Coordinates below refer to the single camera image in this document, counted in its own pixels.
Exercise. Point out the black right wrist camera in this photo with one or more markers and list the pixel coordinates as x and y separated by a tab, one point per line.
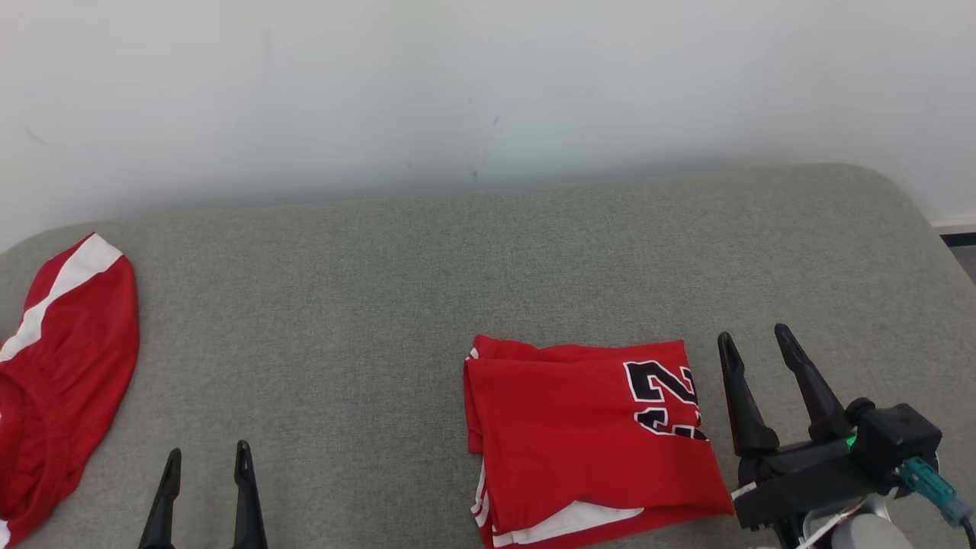
900	435

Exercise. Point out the red basketball jersey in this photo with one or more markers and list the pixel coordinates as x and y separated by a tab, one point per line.
564	435

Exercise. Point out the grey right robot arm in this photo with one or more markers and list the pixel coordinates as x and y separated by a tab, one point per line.
869	535

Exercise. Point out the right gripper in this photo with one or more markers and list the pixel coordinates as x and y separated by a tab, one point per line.
801	480

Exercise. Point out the wall baseboard strip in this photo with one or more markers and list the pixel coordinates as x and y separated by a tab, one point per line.
957	227

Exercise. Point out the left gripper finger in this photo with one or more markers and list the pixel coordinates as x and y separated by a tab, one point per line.
248	511
162	511

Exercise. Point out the red white basketball shorts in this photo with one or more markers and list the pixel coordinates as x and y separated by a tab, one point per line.
69	366

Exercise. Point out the grey fabric sofa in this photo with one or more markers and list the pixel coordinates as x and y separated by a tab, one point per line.
343	305

